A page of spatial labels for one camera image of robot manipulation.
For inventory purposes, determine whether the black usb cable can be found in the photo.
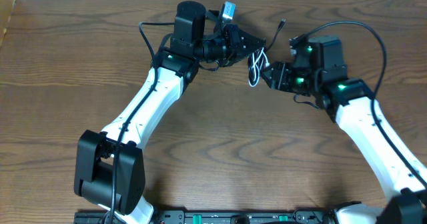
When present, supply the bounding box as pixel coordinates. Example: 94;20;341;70
248;18;287;81

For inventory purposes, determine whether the white usb cable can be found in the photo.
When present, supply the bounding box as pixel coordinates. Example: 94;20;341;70
248;47;271;87

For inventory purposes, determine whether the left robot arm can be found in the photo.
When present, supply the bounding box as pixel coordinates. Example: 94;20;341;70
74;1;264;223

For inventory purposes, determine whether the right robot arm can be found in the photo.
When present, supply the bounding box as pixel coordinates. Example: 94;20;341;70
261;35;426;223

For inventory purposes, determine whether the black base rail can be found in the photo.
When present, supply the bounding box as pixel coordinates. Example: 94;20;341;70
73;209;384;224

